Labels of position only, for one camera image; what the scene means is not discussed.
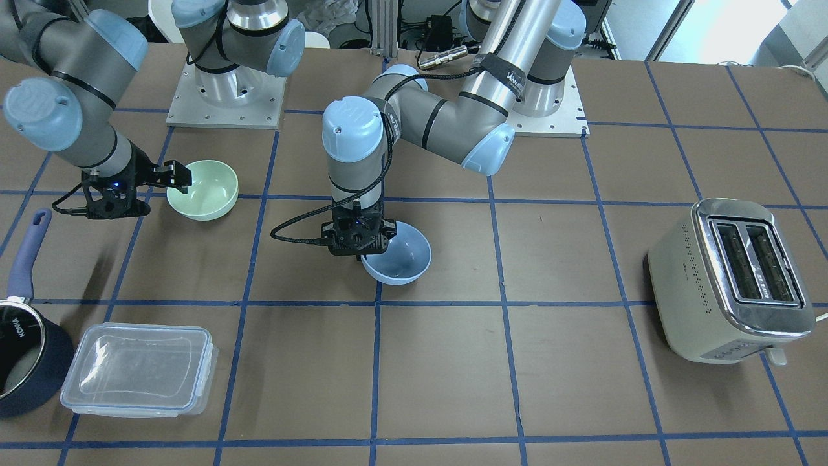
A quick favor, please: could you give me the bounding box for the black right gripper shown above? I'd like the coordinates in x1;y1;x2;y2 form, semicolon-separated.
81;146;193;220

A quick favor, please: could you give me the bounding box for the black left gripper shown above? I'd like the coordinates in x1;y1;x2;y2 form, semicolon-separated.
321;201;397;256

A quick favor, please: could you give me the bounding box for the green bowl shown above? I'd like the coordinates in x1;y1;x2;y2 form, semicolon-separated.
166;160;239;221

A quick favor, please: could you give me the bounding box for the blue bowl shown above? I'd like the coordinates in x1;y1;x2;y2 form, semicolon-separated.
360;220;432;285

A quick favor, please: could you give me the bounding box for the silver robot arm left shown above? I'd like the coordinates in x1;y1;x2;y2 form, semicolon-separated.
311;1;587;256

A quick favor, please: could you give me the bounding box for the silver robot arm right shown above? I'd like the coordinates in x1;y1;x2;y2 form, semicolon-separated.
1;1;307;220

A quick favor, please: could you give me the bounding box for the clear plastic food container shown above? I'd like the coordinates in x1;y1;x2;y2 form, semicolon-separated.
60;322;219;418

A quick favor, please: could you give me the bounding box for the dark blue saucepan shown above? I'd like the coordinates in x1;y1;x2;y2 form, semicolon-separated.
1;208;74;419

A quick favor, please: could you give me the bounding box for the cream silver toaster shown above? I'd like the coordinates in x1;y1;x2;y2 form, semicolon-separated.
647;198;817;366

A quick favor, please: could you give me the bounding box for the aluminium frame post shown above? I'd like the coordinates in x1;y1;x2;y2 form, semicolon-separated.
365;1;400;63

